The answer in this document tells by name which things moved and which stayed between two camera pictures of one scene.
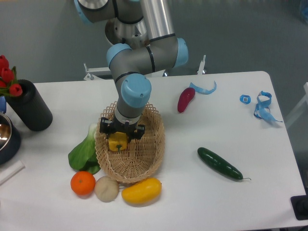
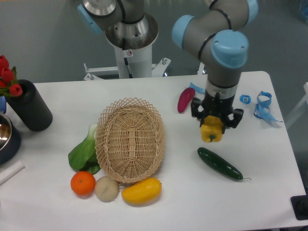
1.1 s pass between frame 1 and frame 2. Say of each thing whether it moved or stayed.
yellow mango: stayed
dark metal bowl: stayed
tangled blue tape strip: stayed
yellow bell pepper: moved
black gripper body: moved
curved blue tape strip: stayed
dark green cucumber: stayed
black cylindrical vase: stayed
